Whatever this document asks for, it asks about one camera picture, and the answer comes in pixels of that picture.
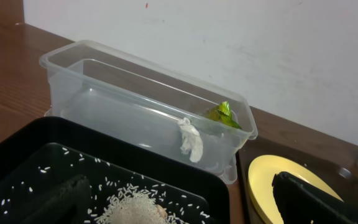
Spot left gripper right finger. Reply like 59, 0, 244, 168
272, 172, 358, 224

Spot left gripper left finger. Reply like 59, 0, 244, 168
20, 174, 91, 224

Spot yellow round plate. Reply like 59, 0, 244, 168
248, 155, 340, 224

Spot rice food scraps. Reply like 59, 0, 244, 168
0, 146, 213, 224

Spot green snack wrapper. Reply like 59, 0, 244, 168
204, 101, 242, 129

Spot white tissue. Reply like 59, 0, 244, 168
177, 118, 203, 163

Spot dark brown serving tray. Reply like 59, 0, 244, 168
237, 138, 358, 223

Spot black plastic tray bin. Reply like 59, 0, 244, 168
0, 117, 230, 223

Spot clear plastic bin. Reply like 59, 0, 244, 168
39, 40, 258, 184

